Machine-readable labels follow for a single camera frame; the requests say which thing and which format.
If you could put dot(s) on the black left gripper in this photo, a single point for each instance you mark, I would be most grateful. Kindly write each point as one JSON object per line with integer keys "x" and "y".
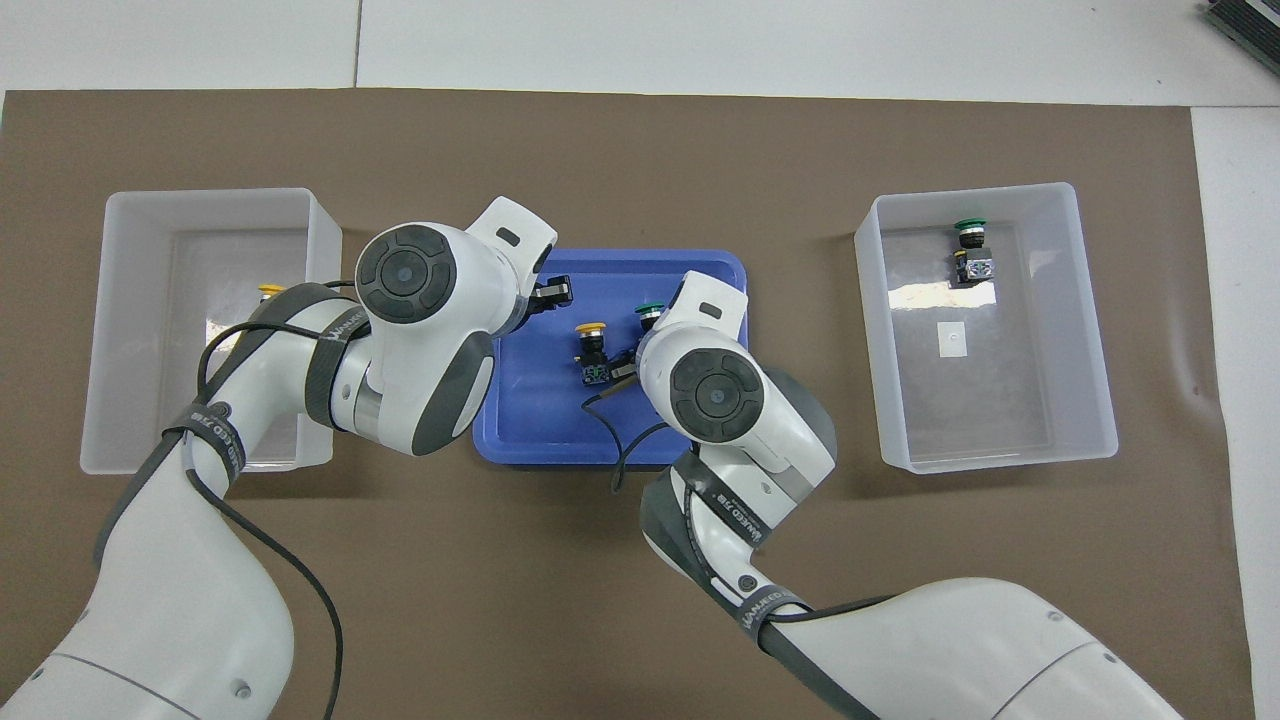
{"x": 533, "y": 300}

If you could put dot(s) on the yellow push button switch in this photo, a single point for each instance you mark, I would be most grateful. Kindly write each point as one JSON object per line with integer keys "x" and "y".
{"x": 271, "y": 291}
{"x": 593, "y": 355}

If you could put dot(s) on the green push button switch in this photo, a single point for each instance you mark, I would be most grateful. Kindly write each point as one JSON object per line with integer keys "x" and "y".
{"x": 972, "y": 255}
{"x": 650, "y": 309}

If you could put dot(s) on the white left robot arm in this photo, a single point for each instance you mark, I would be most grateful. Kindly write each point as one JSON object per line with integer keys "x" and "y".
{"x": 410, "y": 270}

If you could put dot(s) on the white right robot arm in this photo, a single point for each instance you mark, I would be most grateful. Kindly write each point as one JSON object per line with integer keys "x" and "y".
{"x": 715, "y": 395}

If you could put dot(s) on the blue plastic tray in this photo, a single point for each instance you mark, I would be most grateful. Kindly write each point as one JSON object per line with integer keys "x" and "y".
{"x": 550, "y": 420}

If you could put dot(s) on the brown table mat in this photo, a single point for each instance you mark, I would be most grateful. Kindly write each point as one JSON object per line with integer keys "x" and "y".
{"x": 480, "y": 570}

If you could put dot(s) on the small white sticker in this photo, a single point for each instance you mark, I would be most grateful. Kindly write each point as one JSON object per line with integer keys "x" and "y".
{"x": 952, "y": 340}

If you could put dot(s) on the translucent white plastic box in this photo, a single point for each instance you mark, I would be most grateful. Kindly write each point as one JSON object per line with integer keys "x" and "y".
{"x": 980, "y": 410}
{"x": 140, "y": 300}

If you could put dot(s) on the dark ribbed device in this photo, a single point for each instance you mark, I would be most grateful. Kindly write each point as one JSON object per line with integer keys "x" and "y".
{"x": 1245, "y": 22}

